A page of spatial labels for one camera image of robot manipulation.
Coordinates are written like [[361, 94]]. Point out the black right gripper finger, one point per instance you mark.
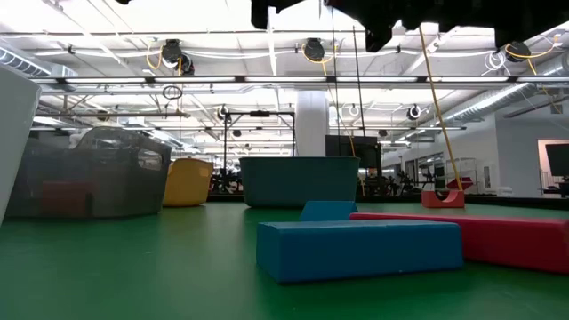
[[266, 13]]

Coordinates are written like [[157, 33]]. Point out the pink arch block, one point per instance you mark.
[[429, 201]]

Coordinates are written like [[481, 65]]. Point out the long pink block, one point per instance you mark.
[[511, 242]]

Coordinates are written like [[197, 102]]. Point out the blue rectangular block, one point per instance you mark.
[[355, 253]]

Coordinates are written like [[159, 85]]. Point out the long ceiling light strip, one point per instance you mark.
[[284, 79]]

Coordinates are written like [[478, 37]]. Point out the white round column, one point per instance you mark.
[[311, 122]]

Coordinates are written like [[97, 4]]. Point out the black monitor screen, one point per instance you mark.
[[342, 146]]

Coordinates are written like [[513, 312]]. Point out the blue-grey plastic bin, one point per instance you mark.
[[300, 182]]

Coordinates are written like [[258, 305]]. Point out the yellow-orange plastic bin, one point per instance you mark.
[[186, 182]]

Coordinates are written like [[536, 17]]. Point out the blue wedge block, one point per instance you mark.
[[329, 211]]

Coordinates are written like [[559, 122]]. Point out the dark transparent plastic bin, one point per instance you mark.
[[111, 178]]

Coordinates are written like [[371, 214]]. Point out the green table mat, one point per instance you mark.
[[133, 266]]

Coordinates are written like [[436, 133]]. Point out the black metal rig frame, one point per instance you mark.
[[260, 114]]

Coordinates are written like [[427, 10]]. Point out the silver ventilation duct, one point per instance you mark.
[[498, 102], [26, 64]]

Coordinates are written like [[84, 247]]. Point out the black wall screen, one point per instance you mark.
[[558, 160]]

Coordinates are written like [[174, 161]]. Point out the black table frame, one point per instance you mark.
[[511, 202]]

